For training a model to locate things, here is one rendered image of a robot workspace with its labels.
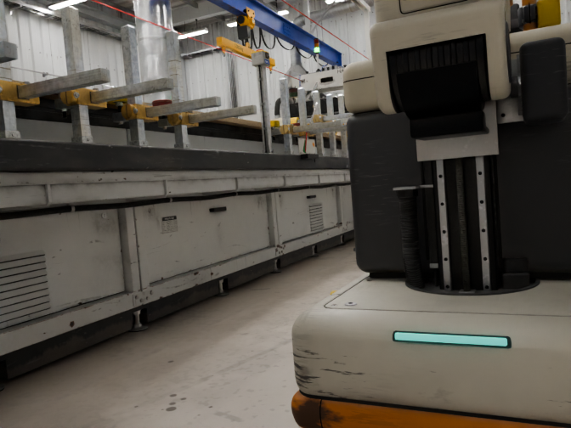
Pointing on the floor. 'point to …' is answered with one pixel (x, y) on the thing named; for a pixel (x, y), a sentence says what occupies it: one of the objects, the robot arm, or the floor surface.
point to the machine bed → (145, 244)
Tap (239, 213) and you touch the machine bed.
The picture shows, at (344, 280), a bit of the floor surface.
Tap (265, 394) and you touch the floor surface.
